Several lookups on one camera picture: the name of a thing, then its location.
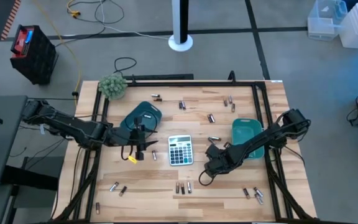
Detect light turquoise plastic bin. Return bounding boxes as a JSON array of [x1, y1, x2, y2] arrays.
[[231, 118, 265, 160]]

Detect black looped cable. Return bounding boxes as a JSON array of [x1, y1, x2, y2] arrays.
[[113, 57, 138, 78]]

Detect silver desk calculator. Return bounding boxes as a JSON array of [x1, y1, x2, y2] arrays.
[[168, 134, 195, 167]]

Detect black floor cable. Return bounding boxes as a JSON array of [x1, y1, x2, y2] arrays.
[[53, 0, 126, 48]]

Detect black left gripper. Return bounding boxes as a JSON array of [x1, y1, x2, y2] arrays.
[[113, 116, 159, 161]]

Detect green artificial succulent plant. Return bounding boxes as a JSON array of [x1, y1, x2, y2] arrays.
[[98, 73, 129, 101]]

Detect black aluminium table frame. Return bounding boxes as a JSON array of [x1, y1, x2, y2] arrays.
[[51, 80, 318, 223]]

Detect red and black toolbox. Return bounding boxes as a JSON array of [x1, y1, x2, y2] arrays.
[[9, 24, 59, 85]]

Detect clear plastic storage box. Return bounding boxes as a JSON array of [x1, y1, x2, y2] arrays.
[[306, 0, 349, 42]]

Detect dark teal plastic bin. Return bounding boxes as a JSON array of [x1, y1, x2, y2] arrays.
[[119, 101, 163, 139]]

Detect black flat rail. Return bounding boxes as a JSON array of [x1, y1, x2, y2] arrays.
[[122, 73, 195, 81]]

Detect white floor cable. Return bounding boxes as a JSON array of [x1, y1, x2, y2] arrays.
[[99, 0, 171, 40]]

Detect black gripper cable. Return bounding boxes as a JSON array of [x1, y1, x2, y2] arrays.
[[198, 169, 217, 187], [120, 144, 136, 162]]

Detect black desk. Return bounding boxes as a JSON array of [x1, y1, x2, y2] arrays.
[[0, 95, 29, 190]]

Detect yellow cable with plug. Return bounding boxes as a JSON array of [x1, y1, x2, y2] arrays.
[[66, 0, 82, 18]]

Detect long yellow cable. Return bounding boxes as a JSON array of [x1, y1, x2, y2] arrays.
[[31, 0, 83, 100]]

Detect white and black pole stand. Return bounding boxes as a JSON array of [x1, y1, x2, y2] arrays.
[[168, 0, 194, 52]]

